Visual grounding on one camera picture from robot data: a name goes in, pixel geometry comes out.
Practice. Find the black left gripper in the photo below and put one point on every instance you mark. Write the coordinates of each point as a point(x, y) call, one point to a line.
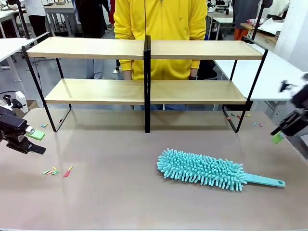
point(12, 130)

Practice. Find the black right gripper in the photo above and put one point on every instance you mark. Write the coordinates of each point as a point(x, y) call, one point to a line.
point(294, 122)

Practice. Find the teal microfibre duster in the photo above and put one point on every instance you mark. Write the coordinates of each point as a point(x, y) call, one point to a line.
point(204, 169)

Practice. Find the yellow sleeved right forearm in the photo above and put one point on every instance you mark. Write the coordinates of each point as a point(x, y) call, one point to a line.
point(126, 65)

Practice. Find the yellow sleeved left forearm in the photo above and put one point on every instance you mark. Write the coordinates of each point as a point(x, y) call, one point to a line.
point(195, 63)

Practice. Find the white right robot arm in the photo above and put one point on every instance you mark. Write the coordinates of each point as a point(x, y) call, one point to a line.
point(302, 96)

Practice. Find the person left hand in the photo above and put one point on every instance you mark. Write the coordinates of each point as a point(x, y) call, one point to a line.
point(194, 73)

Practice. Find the person right hand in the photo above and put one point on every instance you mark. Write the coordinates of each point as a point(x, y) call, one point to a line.
point(127, 75)

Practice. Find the cardboard box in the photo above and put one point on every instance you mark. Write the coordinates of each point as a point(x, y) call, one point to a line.
point(32, 104)

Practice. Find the white microscope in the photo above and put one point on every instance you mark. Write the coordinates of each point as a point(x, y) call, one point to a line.
point(20, 98)

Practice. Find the white side table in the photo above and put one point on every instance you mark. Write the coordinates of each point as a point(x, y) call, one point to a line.
point(264, 77)
point(9, 48)

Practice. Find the black office chair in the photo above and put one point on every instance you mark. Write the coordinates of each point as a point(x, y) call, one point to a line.
point(207, 69)

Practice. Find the wooden background table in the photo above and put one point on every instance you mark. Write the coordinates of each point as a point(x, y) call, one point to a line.
point(264, 37)

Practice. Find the large white paper sheet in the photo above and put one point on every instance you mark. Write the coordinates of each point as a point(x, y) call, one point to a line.
point(272, 25)

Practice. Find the person in white shirt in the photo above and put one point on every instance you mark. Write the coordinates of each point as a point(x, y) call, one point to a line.
point(287, 7)
point(38, 24)

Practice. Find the person with orange trousers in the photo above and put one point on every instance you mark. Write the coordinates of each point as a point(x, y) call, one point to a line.
point(243, 12)

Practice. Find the grey background work table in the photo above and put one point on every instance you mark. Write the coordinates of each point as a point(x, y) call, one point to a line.
point(221, 19)
point(60, 8)

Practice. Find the person in black clothes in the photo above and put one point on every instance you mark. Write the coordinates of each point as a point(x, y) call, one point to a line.
point(91, 16)

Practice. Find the person in red top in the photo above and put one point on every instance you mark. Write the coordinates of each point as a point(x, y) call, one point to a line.
point(111, 12)

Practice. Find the person in yellow hoodie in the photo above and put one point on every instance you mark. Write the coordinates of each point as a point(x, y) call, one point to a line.
point(161, 21)

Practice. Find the black frame wooden shelf unit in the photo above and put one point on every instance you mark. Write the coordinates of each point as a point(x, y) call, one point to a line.
point(84, 48)
point(204, 49)

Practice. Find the black camera stand pole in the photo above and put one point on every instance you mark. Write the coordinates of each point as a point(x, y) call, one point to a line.
point(22, 21)
point(259, 19)

